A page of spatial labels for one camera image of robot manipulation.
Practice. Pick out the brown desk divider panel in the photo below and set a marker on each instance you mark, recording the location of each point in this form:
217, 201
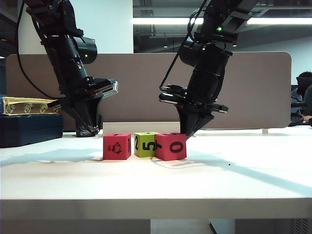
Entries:
141, 85

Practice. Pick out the seated person in background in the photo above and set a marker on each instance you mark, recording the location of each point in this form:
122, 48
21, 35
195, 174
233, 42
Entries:
297, 100

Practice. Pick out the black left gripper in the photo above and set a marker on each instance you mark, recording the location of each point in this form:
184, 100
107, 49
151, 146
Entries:
83, 93

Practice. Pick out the green block with 5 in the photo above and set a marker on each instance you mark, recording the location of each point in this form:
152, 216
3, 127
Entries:
143, 146

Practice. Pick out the yellow patterned box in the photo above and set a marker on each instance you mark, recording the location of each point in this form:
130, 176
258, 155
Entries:
24, 107

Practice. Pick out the pink block with 0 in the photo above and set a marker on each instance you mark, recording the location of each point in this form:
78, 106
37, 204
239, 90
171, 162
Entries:
170, 147

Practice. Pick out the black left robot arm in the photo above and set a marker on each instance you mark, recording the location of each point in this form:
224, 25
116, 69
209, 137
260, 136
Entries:
68, 48

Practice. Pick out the grey vented under-desk panel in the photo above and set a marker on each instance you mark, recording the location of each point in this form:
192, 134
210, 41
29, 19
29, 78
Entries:
273, 226

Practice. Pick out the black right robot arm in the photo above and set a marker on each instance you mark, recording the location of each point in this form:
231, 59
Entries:
207, 73

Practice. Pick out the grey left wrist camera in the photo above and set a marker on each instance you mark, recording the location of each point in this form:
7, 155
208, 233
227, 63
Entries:
111, 89

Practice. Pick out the black office chair headrest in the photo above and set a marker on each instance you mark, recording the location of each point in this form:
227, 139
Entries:
302, 84

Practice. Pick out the pink block with 1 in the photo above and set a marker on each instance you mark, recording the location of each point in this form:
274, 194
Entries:
115, 147

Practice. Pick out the black mug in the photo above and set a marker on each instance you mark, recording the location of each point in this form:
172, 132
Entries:
84, 132

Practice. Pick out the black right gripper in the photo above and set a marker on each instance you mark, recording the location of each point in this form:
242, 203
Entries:
195, 106

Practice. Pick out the white divider foot bracket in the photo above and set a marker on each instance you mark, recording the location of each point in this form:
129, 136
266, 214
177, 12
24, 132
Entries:
265, 131

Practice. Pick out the dark blue case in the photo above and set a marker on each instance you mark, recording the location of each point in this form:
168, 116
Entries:
24, 129

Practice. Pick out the long ceiling light strip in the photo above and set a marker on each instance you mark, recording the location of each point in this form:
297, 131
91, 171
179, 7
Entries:
165, 21

